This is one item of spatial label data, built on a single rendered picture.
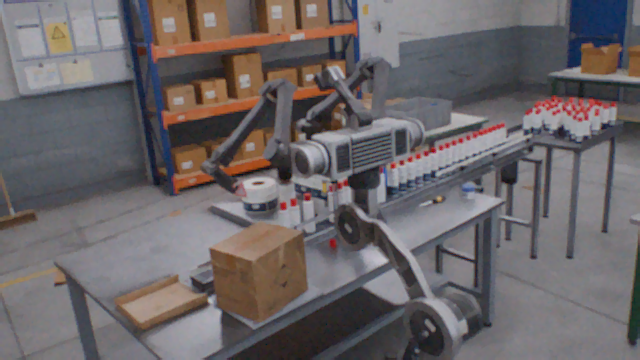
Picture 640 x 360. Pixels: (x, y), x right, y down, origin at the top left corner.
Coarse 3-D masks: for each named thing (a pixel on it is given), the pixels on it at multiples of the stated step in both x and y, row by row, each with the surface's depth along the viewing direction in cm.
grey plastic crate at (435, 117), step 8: (392, 104) 520; (400, 104) 527; (408, 104) 534; (416, 104) 541; (424, 104) 539; (440, 104) 503; (448, 104) 510; (384, 112) 498; (392, 112) 491; (400, 112) 484; (408, 112) 536; (416, 112) 485; (424, 112) 492; (432, 112) 499; (440, 112) 506; (448, 112) 513; (424, 120) 494; (432, 120) 501; (440, 120) 508; (448, 120) 515; (424, 128) 497; (432, 128) 503
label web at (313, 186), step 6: (300, 180) 330; (306, 180) 326; (312, 180) 323; (318, 180) 319; (330, 180) 316; (300, 186) 332; (306, 186) 328; (312, 186) 324; (318, 186) 321; (300, 192) 333; (306, 192) 329; (312, 192) 326; (318, 192) 322; (318, 198) 323; (324, 198) 320
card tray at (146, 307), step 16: (144, 288) 247; (160, 288) 252; (176, 288) 252; (128, 304) 241; (144, 304) 240; (160, 304) 239; (176, 304) 238; (192, 304) 235; (144, 320) 221; (160, 320) 226
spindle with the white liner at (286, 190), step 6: (276, 168) 307; (282, 174) 305; (288, 174) 305; (282, 180) 306; (288, 180) 307; (282, 186) 306; (288, 186) 306; (282, 192) 308; (288, 192) 307; (282, 198) 309; (288, 198) 308; (294, 198) 312; (288, 204) 309; (288, 210) 310
